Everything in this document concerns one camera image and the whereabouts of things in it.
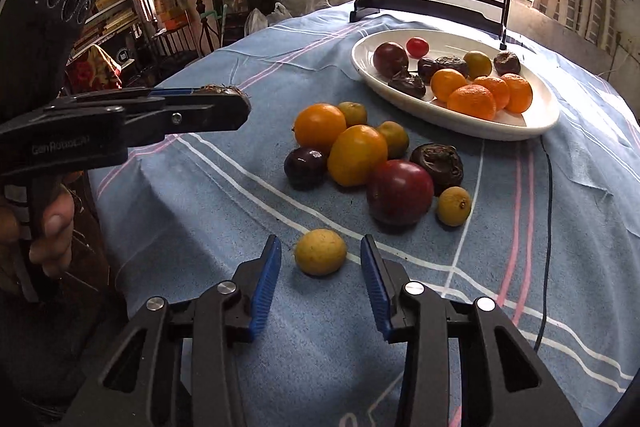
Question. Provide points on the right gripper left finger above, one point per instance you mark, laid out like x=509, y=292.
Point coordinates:
x=173, y=363

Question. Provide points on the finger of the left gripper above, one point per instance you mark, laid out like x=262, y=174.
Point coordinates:
x=148, y=120
x=121, y=97

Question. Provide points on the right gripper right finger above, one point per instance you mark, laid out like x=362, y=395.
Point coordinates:
x=503, y=382

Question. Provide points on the small dark plum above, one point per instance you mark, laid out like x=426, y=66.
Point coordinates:
x=305, y=168

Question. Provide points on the large orange tomato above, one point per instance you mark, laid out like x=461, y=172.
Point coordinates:
x=318, y=126

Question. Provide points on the yellow orange oval tomato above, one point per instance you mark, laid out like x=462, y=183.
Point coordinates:
x=354, y=154

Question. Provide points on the small yellow lime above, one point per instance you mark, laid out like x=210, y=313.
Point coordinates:
x=454, y=206

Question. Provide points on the large dark red plum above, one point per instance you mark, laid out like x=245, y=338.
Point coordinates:
x=399, y=193

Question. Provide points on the small yellow kumquat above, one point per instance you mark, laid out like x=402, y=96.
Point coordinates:
x=396, y=137

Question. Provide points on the red cherry tomato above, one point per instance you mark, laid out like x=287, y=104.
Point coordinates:
x=417, y=47

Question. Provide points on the mandarin orange with dimples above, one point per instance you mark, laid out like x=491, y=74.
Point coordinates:
x=473, y=100

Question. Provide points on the wrinkled passion fruit with stem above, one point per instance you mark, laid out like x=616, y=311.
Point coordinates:
x=213, y=91

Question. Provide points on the yellow orange round fruit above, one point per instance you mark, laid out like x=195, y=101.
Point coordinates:
x=320, y=252

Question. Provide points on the left hand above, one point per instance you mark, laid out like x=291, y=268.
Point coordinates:
x=53, y=250

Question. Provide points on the plastic bags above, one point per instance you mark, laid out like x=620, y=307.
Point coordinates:
x=257, y=20

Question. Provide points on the red plum on plate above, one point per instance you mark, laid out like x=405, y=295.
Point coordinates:
x=389, y=59

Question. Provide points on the blue striped tablecloth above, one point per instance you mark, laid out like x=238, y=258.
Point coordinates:
x=553, y=236

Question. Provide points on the small orange on plate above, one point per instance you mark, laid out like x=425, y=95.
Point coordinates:
x=446, y=81

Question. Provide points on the dark passion fruit on plate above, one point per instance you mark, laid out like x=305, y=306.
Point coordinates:
x=453, y=62

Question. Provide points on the white oval plate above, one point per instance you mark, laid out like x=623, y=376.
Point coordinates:
x=542, y=115

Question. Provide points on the mandarin on plate rear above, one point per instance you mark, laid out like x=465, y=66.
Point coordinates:
x=521, y=93

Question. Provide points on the mandarin on plate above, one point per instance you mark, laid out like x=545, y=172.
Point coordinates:
x=497, y=87
x=521, y=93

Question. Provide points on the mandarin on plate front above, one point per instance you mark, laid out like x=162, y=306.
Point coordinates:
x=497, y=87

